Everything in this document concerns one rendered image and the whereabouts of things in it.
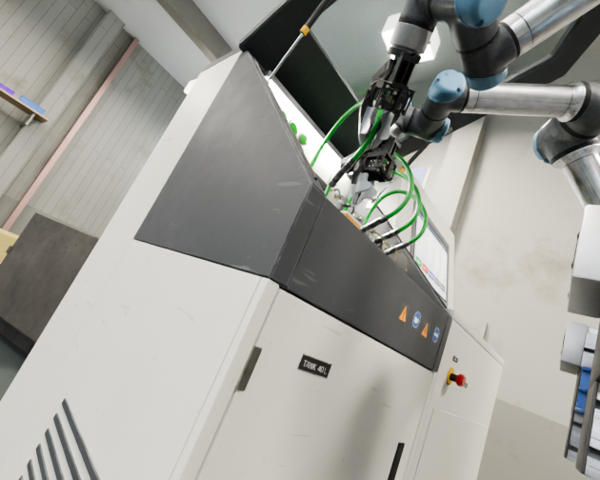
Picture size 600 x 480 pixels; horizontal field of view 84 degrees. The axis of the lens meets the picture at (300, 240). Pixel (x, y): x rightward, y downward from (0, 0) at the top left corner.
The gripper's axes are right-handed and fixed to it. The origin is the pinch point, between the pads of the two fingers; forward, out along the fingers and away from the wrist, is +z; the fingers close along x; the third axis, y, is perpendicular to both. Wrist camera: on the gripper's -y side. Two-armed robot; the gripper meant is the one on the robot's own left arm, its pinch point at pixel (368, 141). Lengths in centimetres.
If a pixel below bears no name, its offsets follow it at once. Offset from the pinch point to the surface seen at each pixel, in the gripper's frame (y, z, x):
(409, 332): 27.6, 33.4, 17.8
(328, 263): 36.8, 13.0, -9.9
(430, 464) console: 36, 74, 41
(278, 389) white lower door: 51, 28, -14
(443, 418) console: 27, 65, 44
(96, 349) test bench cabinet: 32, 50, -49
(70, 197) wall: -509, 354, -359
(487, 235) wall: -208, 101, 220
